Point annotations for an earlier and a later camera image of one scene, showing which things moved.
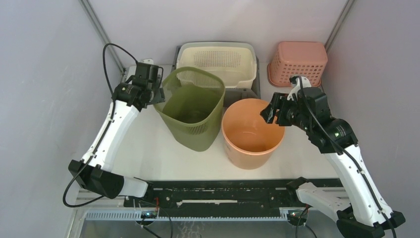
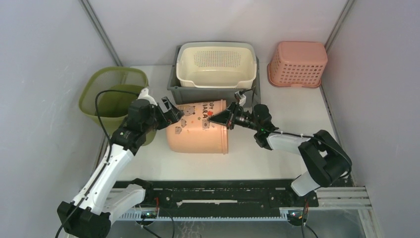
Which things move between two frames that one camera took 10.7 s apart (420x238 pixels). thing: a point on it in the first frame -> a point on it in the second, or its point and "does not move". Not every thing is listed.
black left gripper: [159, 96] -> [174, 115]
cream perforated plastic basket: [236, 62] does not move
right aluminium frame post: [347, 6] does not move
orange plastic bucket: [249, 142] -> [194, 133]
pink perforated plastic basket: [298, 58] does not move
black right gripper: [268, 113] -> [226, 118]
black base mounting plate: [224, 194] does not move
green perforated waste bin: [191, 112] -> [113, 107]
